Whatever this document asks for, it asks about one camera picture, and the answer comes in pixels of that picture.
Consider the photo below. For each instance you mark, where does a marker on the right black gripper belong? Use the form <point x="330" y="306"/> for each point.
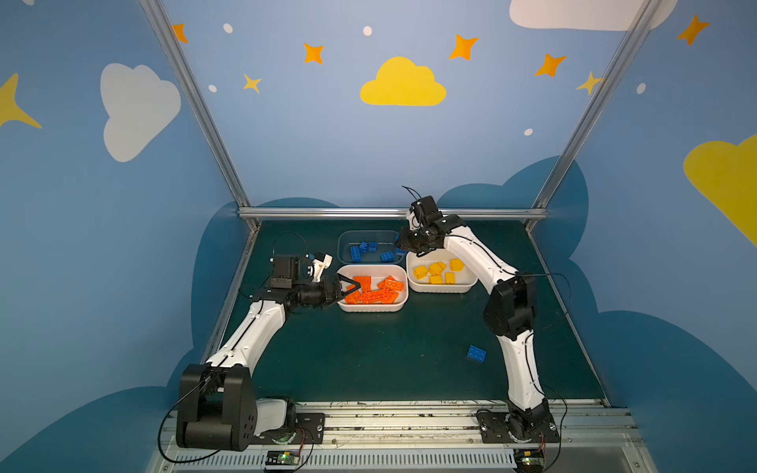
<point x="411" y="239"/>

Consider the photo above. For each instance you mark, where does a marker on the aluminium frame post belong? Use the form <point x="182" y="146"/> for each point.
<point x="159" y="20"/>
<point x="631" y="43"/>

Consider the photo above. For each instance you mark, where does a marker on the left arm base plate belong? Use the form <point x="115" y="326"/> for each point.
<point x="305" y="428"/>

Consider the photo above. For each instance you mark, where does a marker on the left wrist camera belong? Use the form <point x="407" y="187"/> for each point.
<point x="320" y="262"/>

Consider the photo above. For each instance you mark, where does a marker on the clear plastic container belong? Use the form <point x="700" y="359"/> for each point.
<point x="384" y="238"/>

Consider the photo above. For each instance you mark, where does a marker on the left circuit board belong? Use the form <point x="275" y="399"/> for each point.
<point x="282" y="460"/>

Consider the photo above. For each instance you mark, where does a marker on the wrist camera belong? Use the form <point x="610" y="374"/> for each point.
<point x="320" y="262"/>
<point x="423" y="212"/>

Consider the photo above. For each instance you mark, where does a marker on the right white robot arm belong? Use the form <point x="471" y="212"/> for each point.
<point x="509" y="313"/>

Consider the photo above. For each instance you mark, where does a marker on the orange brick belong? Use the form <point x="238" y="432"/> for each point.
<point x="364" y="281"/>
<point x="354" y="298"/>
<point x="390" y="284"/>

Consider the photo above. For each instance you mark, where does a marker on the orange lego chassis piece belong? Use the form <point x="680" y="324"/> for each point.
<point x="380" y="297"/>

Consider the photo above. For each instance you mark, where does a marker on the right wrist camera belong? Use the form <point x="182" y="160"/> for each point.
<point x="423" y="212"/>

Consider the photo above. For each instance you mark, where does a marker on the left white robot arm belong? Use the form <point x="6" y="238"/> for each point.
<point x="217" y="408"/>

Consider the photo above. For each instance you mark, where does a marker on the circuit board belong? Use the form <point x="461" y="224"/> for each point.
<point x="529" y="461"/>
<point x="282" y="460"/>

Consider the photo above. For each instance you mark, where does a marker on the aluminium frame left post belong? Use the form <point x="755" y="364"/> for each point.
<point x="159" y="20"/>

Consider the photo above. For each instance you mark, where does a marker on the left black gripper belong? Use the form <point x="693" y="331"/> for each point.
<point x="330" y="290"/>

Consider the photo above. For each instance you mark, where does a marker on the white container left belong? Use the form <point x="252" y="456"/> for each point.
<point x="378" y="273"/>

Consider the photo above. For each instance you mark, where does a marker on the white container right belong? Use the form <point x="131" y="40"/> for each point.
<point x="465" y="278"/>

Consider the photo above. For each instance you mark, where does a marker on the aluminium front rail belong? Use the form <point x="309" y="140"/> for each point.
<point x="429" y="436"/>

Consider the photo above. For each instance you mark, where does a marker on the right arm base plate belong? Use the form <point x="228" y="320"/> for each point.
<point x="494" y="427"/>

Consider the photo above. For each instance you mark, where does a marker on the aluminium frame right post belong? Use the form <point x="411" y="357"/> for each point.
<point x="631" y="43"/>

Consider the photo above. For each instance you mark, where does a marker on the right circuit board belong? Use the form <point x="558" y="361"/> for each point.
<point x="529" y="461"/>

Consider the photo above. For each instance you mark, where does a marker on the aluminium frame back bar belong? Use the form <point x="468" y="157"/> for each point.
<point x="383" y="213"/>

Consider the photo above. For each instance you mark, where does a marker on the white container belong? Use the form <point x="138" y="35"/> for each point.
<point x="465" y="278"/>
<point x="378" y="273"/>

